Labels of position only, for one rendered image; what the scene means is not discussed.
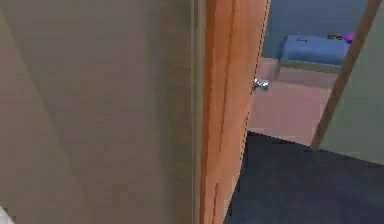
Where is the orange wooden room door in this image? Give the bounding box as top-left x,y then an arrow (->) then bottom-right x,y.
199,0 -> 272,224

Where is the silver door knob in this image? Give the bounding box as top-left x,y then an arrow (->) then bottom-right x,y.
252,77 -> 270,92

